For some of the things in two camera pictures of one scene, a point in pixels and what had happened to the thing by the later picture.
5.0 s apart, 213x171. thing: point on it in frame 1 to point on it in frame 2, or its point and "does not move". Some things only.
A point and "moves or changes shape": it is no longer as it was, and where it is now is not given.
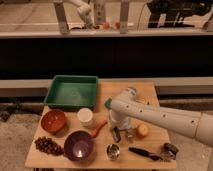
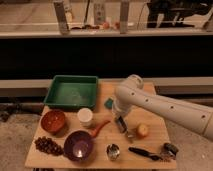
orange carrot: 94,132 does not move
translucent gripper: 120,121 to 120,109
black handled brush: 141,152 does not move
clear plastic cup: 130,136 does not move
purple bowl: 79,145 does not move
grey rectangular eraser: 116,134 moves or changes shape
